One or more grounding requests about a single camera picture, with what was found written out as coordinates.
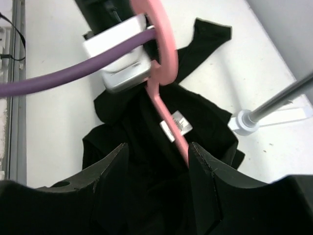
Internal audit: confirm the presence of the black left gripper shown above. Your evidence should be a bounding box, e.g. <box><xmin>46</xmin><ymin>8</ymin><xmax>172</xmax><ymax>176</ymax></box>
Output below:
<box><xmin>75</xmin><ymin>0</ymin><xmax>134</xmax><ymax>40</ymax></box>

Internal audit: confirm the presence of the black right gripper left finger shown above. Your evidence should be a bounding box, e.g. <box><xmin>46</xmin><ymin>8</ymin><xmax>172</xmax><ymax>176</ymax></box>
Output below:
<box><xmin>0</xmin><ymin>143</ymin><xmax>129</xmax><ymax>235</ymax></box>

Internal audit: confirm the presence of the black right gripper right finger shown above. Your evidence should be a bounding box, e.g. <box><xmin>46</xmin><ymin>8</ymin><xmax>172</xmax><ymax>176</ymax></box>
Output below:
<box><xmin>188</xmin><ymin>142</ymin><xmax>313</xmax><ymax>235</ymax></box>

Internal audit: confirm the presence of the black shirt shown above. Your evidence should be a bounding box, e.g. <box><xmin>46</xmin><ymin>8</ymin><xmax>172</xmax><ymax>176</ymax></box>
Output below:
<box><xmin>82</xmin><ymin>19</ymin><xmax>245</xmax><ymax>235</ymax></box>

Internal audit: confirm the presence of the pink hanger holding white shirt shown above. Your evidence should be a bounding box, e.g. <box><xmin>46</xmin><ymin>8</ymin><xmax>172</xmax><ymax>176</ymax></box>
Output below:
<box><xmin>130</xmin><ymin>0</ymin><xmax>188</xmax><ymax>164</ymax></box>

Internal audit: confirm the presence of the silver and white clothes rack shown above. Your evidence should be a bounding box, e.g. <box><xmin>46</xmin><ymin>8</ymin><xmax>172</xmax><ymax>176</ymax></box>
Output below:
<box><xmin>228</xmin><ymin>74</ymin><xmax>313</xmax><ymax>136</ymax></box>

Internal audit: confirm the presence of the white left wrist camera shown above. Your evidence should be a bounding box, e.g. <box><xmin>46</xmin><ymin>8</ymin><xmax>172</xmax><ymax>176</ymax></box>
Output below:
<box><xmin>83</xmin><ymin>14</ymin><xmax>151</xmax><ymax>93</ymax></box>

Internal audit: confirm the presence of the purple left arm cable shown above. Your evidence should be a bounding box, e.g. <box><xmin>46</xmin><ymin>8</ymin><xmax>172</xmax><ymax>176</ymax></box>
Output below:
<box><xmin>0</xmin><ymin>28</ymin><xmax>157</xmax><ymax>99</ymax></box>

